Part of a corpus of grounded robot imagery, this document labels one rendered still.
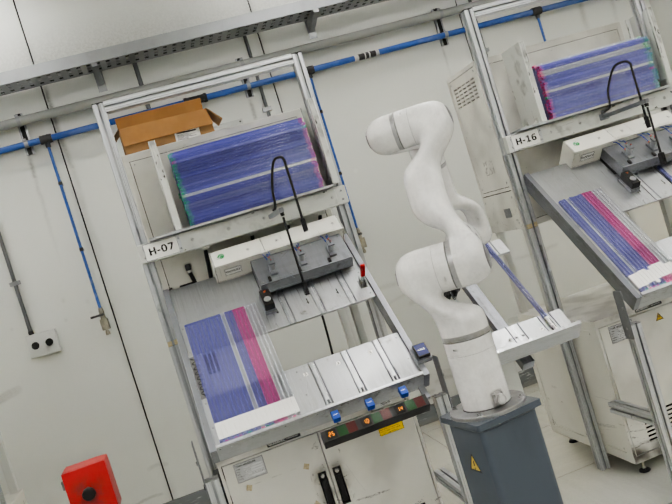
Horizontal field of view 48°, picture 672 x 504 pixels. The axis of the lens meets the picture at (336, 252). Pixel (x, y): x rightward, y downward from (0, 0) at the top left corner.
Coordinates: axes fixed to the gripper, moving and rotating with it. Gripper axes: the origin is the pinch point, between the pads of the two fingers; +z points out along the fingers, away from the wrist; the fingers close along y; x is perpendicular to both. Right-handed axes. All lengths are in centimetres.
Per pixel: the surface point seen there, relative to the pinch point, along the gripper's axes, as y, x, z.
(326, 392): 49, 14, 8
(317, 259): 33, -37, 9
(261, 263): 52, -43, 10
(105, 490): 119, 15, 18
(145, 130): 75, -115, -1
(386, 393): 31.7, 21.4, 7.9
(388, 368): 27.6, 13.5, 8.0
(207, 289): 72, -44, 17
